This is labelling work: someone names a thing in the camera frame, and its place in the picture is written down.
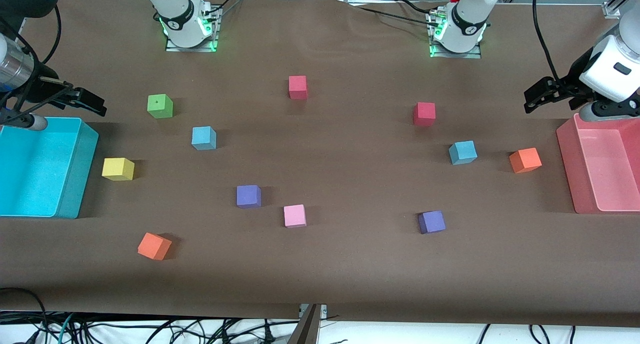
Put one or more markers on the light blue foam block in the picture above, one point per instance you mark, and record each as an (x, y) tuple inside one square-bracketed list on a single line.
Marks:
[(203, 138), (462, 152)]

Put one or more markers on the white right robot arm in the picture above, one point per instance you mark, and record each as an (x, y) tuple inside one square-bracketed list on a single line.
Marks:
[(177, 18)]

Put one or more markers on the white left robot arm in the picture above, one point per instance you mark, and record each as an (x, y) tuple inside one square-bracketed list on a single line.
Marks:
[(467, 28)]

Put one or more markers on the orange foam block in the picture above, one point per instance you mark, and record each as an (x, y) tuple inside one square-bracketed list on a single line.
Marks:
[(154, 246), (525, 160)]

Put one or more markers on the pink plastic bin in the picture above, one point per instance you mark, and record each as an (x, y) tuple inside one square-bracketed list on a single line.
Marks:
[(610, 168)]

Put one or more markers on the green foam block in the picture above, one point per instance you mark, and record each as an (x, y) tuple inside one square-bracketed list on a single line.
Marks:
[(160, 107)]

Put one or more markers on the yellow foam block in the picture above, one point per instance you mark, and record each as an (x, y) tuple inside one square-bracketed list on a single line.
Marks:
[(117, 168)]

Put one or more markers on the cyan plastic bin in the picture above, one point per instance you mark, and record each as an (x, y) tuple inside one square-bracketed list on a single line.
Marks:
[(30, 174)]

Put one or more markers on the red foam block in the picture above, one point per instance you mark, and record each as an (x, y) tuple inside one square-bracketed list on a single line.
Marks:
[(424, 113), (298, 87)]

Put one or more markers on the purple foam block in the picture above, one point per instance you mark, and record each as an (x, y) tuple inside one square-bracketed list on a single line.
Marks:
[(248, 196), (431, 222)]

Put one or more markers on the pink foam block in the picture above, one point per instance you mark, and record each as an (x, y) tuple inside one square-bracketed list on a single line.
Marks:
[(295, 216)]

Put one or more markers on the brown table cover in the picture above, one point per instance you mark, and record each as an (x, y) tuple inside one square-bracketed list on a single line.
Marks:
[(350, 264)]

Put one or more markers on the aluminium corner bracket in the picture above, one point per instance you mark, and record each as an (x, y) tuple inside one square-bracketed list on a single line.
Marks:
[(614, 6)]

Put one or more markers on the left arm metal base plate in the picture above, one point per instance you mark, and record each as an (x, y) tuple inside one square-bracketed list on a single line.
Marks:
[(470, 55)]

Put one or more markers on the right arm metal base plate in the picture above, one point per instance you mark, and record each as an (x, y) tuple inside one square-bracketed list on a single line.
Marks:
[(200, 49)]

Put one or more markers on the dark metal post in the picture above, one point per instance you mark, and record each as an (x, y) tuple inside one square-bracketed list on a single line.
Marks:
[(305, 331)]

